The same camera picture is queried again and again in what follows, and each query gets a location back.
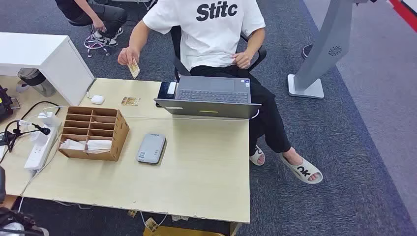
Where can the person's left hand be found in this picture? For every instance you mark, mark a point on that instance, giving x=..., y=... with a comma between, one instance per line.
x=242, y=60

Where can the person's right hand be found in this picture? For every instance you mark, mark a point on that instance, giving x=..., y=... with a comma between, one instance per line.
x=127, y=55

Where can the person's hand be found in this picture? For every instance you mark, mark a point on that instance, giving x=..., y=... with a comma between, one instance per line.
x=99, y=25

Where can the person's left forearm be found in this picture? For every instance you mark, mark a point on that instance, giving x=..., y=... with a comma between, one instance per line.
x=255, y=40

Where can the person's right forearm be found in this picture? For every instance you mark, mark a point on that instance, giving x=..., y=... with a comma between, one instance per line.
x=138, y=35

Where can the person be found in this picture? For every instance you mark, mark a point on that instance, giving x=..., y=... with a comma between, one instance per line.
x=107, y=14
x=211, y=39

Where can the white key card sleeve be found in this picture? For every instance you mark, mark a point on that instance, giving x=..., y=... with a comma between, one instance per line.
x=99, y=145
x=72, y=145

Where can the grey card reader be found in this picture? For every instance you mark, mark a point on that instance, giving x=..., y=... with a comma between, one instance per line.
x=151, y=148

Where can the black and white sneaker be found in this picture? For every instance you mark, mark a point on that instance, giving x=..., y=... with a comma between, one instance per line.
x=118, y=32
x=106, y=40

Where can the grey laptop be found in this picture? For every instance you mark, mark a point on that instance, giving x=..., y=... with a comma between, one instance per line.
x=211, y=97

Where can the black phone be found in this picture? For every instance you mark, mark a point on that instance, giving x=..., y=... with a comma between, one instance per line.
x=162, y=90

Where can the black office chair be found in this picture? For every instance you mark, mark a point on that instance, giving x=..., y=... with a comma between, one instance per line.
x=176, y=40

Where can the white rectangular pack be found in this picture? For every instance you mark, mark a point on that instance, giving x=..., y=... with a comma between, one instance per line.
x=171, y=88

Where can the white cabinet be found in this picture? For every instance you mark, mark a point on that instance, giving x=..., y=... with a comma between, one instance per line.
x=49, y=58

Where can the black round object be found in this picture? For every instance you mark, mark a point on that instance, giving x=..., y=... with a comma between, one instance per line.
x=306, y=51

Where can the wooden compartment organizer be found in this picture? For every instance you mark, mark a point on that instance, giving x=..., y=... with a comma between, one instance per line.
x=120, y=133

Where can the white slipper with black print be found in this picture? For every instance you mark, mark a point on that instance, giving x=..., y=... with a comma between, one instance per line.
x=257, y=156
x=301, y=171

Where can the white charger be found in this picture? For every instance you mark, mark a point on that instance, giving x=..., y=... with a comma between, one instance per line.
x=50, y=120

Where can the white plug adapter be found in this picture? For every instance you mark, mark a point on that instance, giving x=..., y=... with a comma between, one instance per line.
x=40, y=138

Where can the black device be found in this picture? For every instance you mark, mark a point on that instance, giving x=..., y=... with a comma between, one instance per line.
x=5, y=106

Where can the white power strip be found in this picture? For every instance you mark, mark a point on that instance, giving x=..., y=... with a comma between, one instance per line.
x=37, y=156

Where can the grey pedestal stand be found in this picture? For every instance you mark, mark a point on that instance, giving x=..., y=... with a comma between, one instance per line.
x=325, y=42

